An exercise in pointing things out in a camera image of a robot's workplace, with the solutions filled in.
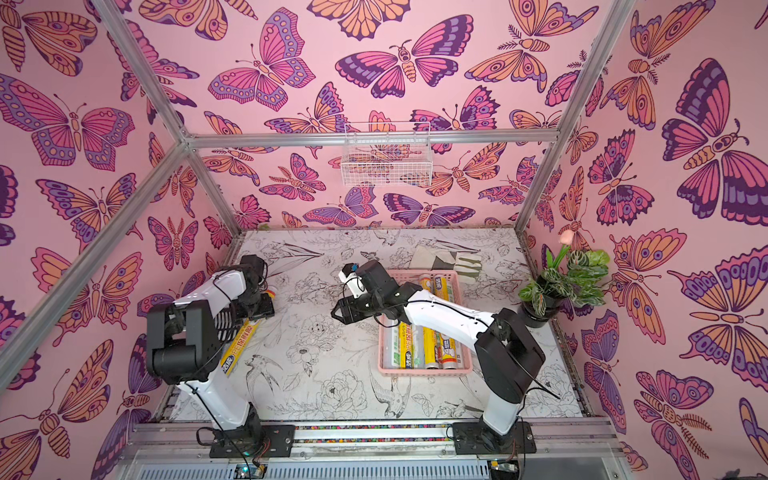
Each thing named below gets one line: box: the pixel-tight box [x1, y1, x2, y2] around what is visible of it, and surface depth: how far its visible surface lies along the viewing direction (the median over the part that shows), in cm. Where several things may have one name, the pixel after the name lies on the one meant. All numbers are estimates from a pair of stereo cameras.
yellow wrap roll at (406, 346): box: [399, 322, 414, 369], surface depth 87 cm
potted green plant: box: [518, 246, 611, 328], surface depth 77 cm
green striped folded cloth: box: [410, 239, 482, 284], surface depth 112 cm
